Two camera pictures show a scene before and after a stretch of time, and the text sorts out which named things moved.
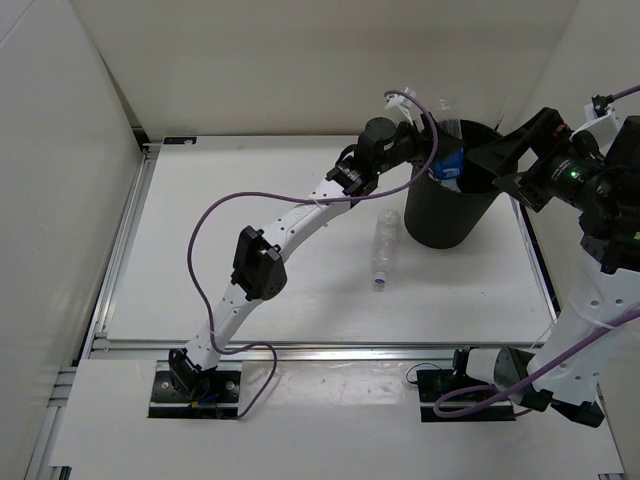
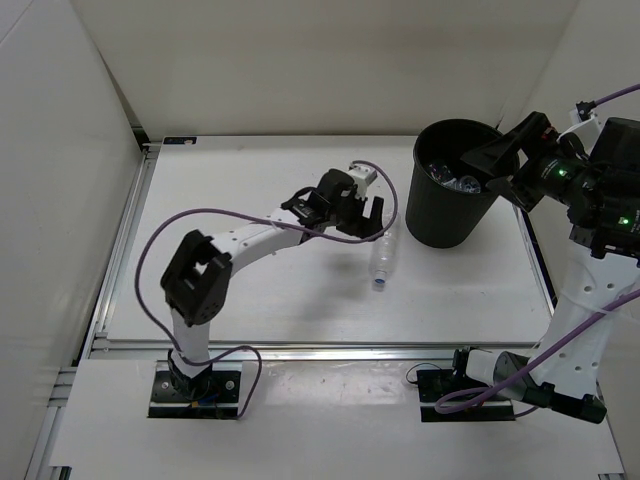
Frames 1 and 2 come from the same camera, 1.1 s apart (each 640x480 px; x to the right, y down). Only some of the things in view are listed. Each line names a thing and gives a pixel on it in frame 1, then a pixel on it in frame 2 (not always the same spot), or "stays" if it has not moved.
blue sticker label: (179, 140) stays
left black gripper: (424, 145) → (362, 226)
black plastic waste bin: (440, 217) stays
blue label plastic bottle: (448, 173) → (465, 183)
